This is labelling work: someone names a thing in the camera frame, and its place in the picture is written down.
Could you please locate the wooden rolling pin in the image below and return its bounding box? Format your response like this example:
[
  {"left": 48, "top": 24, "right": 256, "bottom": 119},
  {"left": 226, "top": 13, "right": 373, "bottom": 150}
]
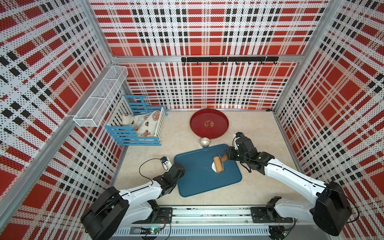
[{"left": 213, "top": 155, "right": 228, "bottom": 174}]

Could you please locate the white dough piece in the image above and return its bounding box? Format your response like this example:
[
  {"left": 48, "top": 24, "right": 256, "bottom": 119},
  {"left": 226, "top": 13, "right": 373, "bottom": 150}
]
[{"left": 212, "top": 161, "right": 219, "bottom": 173}]

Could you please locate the teal plastic tray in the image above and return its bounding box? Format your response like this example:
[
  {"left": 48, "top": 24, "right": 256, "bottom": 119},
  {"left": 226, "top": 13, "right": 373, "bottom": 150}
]
[{"left": 174, "top": 144, "right": 242, "bottom": 198}]

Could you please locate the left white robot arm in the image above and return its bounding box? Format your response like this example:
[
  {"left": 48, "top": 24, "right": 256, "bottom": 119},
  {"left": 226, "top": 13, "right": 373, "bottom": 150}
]
[{"left": 81, "top": 163, "right": 185, "bottom": 240}]

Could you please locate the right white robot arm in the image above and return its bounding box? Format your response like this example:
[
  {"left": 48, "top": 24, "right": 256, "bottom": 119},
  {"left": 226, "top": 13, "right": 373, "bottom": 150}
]
[{"left": 220, "top": 132, "right": 354, "bottom": 236}]

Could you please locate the round red tray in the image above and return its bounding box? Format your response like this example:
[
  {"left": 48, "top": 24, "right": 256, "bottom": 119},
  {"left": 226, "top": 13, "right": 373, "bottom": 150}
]
[{"left": 190, "top": 109, "right": 229, "bottom": 140}]

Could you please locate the green circuit board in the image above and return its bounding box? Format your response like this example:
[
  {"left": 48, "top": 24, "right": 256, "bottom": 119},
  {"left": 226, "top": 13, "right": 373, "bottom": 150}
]
[{"left": 140, "top": 227, "right": 162, "bottom": 235}]

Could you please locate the baby doll in crib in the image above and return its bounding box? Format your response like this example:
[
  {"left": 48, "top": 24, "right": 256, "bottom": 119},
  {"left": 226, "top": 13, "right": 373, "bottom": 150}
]
[{"left": 122, "top": 111, "right": 161, "bottom": 137}]

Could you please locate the blue white toy crib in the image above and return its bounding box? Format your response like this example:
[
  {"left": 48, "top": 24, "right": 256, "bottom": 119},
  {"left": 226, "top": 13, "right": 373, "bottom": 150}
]
[{"left": 105, "top": 95, "right": 167, "bottom": 146}]

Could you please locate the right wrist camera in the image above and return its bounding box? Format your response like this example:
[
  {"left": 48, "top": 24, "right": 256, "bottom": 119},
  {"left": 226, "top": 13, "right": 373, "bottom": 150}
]
[{"left": 232, "top": 131, "right": 245, "bottom": 150}]

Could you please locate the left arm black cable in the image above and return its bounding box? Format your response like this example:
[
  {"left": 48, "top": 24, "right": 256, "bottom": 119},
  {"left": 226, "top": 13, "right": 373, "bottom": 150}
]
[{"left": 138, "top": 158, "right": 164, "bottom": 185}]

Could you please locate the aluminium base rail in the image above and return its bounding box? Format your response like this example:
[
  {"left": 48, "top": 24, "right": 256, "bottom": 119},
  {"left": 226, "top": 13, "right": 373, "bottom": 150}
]
[{"left": 115, "top": 206, "right": 298, "bottom": 240}]

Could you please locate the black wall hook rail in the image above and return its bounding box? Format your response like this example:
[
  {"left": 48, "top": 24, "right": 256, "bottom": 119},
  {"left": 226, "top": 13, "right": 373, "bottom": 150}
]
[{"left": 181, "top": 57, "right": 279, "bottom": 64}]

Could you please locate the white wire mesh basket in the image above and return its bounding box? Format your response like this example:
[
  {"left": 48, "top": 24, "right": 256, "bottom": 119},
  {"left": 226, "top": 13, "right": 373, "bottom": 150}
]
[{"left": 74, "top": 66, "right": 128, "bottom": 128}]

